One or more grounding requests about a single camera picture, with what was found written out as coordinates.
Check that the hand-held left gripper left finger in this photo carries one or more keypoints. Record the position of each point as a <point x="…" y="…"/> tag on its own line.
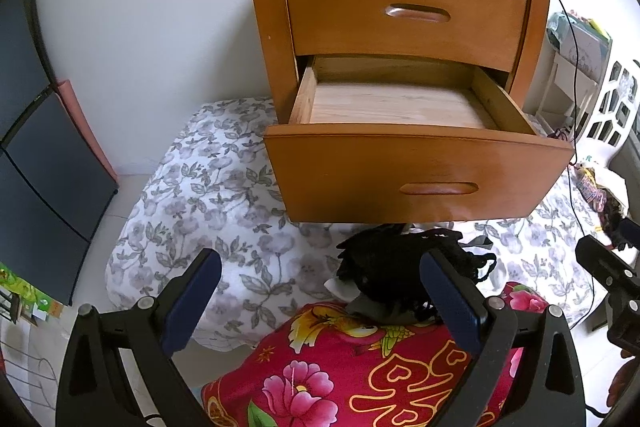
<point x="192" y="302"/>

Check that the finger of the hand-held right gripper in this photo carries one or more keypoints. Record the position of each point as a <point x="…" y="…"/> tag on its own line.
<point x="607" y="264"/>
<point x="629" y="234"/>

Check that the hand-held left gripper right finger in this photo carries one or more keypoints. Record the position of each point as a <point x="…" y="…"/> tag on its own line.
<point x="450" y="302"/>

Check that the black lace underwear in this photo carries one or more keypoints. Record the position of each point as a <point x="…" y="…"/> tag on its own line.
<point x="390" y="267"/>

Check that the wooden drawer with closed front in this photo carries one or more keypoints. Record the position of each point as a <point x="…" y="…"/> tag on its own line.
<point x="400" y="37"/>

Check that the black tangled accessories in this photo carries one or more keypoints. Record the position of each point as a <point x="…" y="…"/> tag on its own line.
<point x="614" y="217"/>

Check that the cream paper bag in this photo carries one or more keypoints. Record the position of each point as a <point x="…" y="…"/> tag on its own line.
<point x="612" y="179"/>

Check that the colourful patterned accessories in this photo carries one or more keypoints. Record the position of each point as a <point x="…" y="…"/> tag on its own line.
<point x="590" y="187"/>

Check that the grey floral quilt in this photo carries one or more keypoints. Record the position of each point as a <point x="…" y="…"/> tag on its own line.
<point x="200" y="207"/>

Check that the white openwork rack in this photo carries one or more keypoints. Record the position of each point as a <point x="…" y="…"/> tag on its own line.
<point x="620" y="107"/>

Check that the red floral blanket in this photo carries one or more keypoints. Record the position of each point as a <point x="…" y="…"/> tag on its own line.
<point x="325" y="367"/>

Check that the green packet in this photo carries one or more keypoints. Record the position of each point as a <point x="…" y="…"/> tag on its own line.
<point x="25" y="292"/>

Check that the white paper box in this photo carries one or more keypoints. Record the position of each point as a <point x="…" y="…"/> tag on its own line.
<point x="585" y="49"/>

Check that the pink board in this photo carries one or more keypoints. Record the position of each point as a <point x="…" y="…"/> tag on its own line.
<point x="87" y="127"/>

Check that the yellow sponge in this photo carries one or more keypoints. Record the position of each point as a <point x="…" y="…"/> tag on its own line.
<point x="600" y="28"/>

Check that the dark cabinet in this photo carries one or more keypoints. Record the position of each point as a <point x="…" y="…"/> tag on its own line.
<point x="35" y="157"/>

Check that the teal plastic bag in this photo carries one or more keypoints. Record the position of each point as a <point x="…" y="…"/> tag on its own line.
<point x="556" y="32"/>

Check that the wooden nightstand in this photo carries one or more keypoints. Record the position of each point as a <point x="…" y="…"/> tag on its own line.
<point x="260" y="7"/>

